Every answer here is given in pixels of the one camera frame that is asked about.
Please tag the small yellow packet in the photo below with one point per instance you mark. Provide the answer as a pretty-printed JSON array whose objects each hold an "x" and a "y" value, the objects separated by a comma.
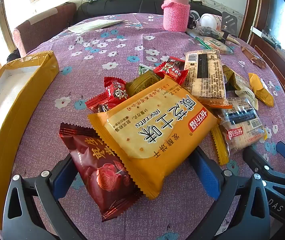
[{"x": 260, "y": 90}]

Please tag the brown packet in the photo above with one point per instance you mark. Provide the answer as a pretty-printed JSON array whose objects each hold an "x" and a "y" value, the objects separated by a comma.
[{"x": 253, "y": 57}]

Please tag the gold small packet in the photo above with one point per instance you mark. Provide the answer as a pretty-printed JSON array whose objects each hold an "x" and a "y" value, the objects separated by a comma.
[{"x": 230, "y": 76}]

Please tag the round cracker packet green label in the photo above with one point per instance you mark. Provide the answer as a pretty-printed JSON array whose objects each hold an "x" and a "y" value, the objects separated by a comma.
[{"x": 217, "y": 45}]

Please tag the black phone stand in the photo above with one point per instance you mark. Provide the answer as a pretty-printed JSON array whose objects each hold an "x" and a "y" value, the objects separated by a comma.
[{"x": 228, "y": 22}]

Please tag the small green packet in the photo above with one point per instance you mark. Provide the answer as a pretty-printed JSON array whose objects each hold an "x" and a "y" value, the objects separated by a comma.
[{"x": 145, "y": 69}]

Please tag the grey crumpled bag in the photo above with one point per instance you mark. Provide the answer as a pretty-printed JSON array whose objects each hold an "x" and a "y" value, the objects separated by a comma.
[{"x": 207, "y": 32}]

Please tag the white cup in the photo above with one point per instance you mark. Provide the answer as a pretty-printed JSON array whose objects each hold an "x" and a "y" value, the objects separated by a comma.
[{"x": 211, "y": 21}]

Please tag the cream small packet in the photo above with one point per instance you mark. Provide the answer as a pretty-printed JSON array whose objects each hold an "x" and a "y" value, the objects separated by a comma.
[{"x": 246, "y": 96}]

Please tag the brown armchair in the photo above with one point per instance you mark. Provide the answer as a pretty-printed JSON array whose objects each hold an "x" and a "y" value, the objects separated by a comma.
[{"x": 45, "y": 25}]

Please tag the large yellow biscuit packet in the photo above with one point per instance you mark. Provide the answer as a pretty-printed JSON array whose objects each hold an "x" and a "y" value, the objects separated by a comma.
[{"x": 145, "y": 135}]

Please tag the black sofa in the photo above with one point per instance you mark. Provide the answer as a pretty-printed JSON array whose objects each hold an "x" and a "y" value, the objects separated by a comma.
[{"x": 132, "y": 6}]

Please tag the olive green packet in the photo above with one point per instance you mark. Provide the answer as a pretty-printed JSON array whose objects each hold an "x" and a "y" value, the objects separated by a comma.
[{"x": 142, "y": 81}]

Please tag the clear cracker packet black label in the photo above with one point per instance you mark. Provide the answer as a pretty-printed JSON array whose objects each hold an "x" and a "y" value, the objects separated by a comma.
[
  {"x": 242, "y": 127},
  {"x": 205, "y": 80}
]

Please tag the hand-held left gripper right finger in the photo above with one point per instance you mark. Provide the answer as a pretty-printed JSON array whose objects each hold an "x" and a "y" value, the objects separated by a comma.
[{"x": 206, "y": 177}]

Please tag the purple floral tablecloth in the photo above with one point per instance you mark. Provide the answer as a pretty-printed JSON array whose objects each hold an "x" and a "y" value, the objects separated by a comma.
[{"x": 132, "y": 45}]

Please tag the pink flask with knitted sleeve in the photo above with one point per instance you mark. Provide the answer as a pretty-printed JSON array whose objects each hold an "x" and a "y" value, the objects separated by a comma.
[{"x": 175, "y": 12}]

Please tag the black bag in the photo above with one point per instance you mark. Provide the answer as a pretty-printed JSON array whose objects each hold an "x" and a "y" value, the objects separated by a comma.
[{"x": 13, "y": 55}]

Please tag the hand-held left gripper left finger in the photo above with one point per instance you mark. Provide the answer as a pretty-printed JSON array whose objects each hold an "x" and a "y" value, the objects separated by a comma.
[{"x": 60, "y": 180}]

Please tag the small red candy packet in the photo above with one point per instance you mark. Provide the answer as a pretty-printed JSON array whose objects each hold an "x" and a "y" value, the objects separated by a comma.
[
  {"x": 172, "y": 70},
  {"x": 97, "y": 103},
  {"x": 115, "y": 88}
]

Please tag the brown wooden furniture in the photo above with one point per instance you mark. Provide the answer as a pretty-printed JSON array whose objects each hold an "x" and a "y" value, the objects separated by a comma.
[{"x": 277, "y": 62}]

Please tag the yellow cardboard box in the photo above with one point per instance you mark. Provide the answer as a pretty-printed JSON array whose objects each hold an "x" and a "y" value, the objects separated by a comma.
[{"x": 0, "y": 120}]

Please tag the yellow ridged packet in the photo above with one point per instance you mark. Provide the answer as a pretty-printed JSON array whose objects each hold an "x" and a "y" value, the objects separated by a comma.
[{"x": 220, "y": 145}]

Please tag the dark red rose packet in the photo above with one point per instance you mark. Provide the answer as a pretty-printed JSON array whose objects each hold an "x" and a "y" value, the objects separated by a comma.
[{"x": 100, "y": 170}]

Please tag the white paper sheet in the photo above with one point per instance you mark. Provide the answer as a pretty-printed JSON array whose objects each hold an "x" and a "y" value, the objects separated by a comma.
[{"x": 95, "y": 25}]

